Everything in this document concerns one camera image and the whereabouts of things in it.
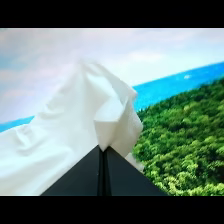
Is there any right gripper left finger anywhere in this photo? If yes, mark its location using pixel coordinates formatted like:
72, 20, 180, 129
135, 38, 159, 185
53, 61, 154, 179
40, 144, 103, 197

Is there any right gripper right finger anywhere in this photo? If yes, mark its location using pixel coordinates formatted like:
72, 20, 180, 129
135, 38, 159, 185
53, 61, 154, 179
103, 145, 168, 197

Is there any white shirt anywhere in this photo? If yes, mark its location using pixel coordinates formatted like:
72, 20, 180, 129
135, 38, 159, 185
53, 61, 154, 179
0, 59, 145, 197

